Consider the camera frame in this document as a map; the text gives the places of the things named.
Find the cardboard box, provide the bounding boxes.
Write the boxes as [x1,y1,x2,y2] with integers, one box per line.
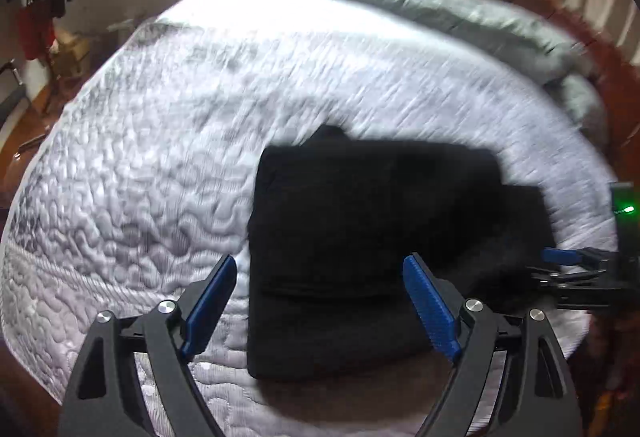
[51,31,92,78]

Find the pale green duvet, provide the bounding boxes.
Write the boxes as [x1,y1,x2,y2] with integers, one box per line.
[234,0,610,144]

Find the red-brown wooden headboard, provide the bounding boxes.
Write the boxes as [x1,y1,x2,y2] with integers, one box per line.
[501,0,640,162]

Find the black mesh office chair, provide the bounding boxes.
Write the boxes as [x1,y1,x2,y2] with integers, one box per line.
[0,59,32,124]

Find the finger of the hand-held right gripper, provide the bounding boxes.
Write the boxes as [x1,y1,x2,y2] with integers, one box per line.
[529,267,608,290]
[541,247,608,268]

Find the black pants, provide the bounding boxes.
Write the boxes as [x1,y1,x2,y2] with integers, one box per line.
[246,124,559,381]

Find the grey quilted bed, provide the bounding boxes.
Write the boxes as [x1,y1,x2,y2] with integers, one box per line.
[0,0,622,424]

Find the red hanging garment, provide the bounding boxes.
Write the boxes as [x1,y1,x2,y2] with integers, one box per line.
[17,3,57,61]

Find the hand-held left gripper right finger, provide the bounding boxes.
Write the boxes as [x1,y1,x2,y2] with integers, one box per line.
[402,253,584,437]

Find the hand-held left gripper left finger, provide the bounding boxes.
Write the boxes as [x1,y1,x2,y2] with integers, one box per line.
[59,254,238,437]

